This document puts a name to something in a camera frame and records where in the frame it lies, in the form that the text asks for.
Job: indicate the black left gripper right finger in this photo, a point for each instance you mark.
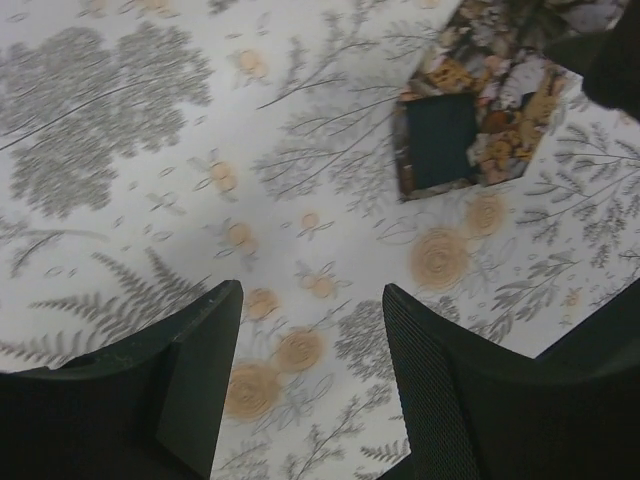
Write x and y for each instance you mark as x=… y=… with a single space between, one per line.
x=476 y=410

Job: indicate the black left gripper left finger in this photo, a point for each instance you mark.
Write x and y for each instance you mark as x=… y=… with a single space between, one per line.
x=146 y=407

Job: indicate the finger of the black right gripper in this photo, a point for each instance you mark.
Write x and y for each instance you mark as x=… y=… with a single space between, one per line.
x=608 y=62

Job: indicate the brown cat print tie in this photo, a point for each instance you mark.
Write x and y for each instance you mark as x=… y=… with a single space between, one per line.
x=485 y=94

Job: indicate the floral print table mat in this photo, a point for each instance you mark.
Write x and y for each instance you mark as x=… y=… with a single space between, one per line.
x=151 y=149

